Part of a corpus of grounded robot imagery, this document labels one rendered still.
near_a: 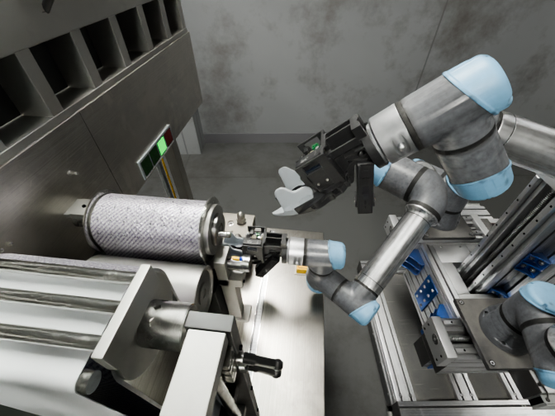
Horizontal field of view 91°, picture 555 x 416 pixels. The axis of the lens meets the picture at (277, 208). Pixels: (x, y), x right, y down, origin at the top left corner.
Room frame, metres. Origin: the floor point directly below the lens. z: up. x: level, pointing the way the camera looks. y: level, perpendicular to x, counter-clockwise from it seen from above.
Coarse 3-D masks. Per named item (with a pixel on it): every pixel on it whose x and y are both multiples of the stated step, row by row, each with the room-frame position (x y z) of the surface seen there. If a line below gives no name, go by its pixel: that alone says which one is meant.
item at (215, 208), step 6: (216, 204) 0.45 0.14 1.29; (210, 210) 0.41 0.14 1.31; (216, 210) 0.43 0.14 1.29; (222, 210) 0.46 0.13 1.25; (210, 216) 0.39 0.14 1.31; (210, 222) 0.39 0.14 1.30; (204, 228) 0.37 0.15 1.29; (210, 228) 0.38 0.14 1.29; (204, 234) 0.36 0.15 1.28; (210, 234) 0.37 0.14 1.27; (204, 240) 0.36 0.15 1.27; (210, 240) 0.36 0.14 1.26; (204, 246) 0.35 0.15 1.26; (210, 246) 0.36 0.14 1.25; (216, 246) 0.39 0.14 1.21; (210, 252) 0.35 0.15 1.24
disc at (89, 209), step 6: (102, 192) 0.46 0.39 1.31; (108, 192) 0.48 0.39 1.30; (114, 192) 0.49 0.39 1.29; (96, 198) 0.44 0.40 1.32; (90, 204) 0.42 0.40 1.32; (90, 210) 0.41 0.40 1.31; (84, 216) 0.39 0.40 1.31; (90, 216) 0.40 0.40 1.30; (84, 222) 0.38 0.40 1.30; (90, 222) 0.39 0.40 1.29; (84, 228) 0.38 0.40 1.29; (90, 228) 0.39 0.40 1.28; (84, 234) 0.37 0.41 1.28; (90, 234) 0.38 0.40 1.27; (90, 240) 0.37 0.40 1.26; (90, 246) 0.36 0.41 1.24; (96, 246) 0.37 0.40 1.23
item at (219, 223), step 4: (216, 216) 0.41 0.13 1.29; (220, 216) 0.42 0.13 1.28; (224, 216) 0.44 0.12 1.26; (216, 220) 0.40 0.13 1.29; (220, 220) 0.41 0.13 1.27; (224, 220) 0.44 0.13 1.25; (212, 224) 0.39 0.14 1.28; (216, 224) 0.39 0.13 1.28; (220, 224) 0.41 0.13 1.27; (224, 224) 0.43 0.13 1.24; (212, 228) 0.39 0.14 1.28; (216, 228) 0.39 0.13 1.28; (220, 228) 0.40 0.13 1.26; (224, 228) 0.43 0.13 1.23; (212, 232) 0.38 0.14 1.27; (216, 232) 0.38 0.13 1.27; (212, 236) 0.37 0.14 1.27; (216, 236) 0.38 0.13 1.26; (212, 240) 0.37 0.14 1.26; (216, 240) 0.37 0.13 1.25; (220, 240) 0.39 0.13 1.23; (212, 244) 0.37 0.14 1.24; (216, 244) 0.37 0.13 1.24; (220, 244) 0.38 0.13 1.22
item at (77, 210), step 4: (80, 200) 0.47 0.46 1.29; (84, 200) 0.46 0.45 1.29; (88, 200) 0.46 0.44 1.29; (76, 204) 0.45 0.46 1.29; (80, 204) 0.45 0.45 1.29; (84, 204) 0.44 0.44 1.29; (72, 208) 0.44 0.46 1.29; (76, 208) 0.44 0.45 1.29; (80, 208) 0.44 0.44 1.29; (84, 208) 0.44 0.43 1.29; (68, 212) 0.43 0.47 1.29; (72, 212) 0.42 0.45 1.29; (76, 212) 0.42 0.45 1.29; (80, 212) 0.42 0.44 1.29; (68, 216) 0.42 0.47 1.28; (72, 216) 0.42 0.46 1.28; (76, 216) 0.42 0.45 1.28; (80, 216) 0.42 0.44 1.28
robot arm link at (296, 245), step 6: (288, 240) 0.46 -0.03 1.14; (294, 240) 0.46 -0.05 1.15; (300, 240) 0.46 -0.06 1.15; (288, 246) 0.44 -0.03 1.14; (294, 246) 0.44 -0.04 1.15; (300, 246) 0.44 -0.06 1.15; (288, 252) 0.43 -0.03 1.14; (294, 252) 0.42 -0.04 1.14; (300, 252) 0.42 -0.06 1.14; (288, 258) 0.42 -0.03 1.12; (294, 258) 0.41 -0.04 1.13; (300, 258) 0.41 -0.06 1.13; (294, 264) 0.41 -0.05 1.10; (300, 264) 0.41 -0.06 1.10
